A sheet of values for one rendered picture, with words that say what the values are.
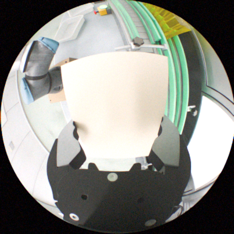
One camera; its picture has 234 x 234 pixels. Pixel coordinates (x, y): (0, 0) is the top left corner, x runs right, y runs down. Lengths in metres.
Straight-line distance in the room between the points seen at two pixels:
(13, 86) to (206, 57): 4.04
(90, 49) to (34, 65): 0.33
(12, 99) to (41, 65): 3.35
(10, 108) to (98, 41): 3.38
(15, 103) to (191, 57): 3.87
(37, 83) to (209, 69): 0.61
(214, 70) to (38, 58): 0.56
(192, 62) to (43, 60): 0.60
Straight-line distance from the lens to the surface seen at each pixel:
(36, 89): 0.34
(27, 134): 3.53
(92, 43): 0.52
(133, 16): 0.46
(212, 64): 0.37
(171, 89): 0.32
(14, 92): 3.71
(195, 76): 0.48
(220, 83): 0.36
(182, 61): 0.36
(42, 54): 0.30
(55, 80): 0.41
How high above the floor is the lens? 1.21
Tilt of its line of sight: 60 degrees down
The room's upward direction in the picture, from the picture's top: 177 degrees counter-clockwise
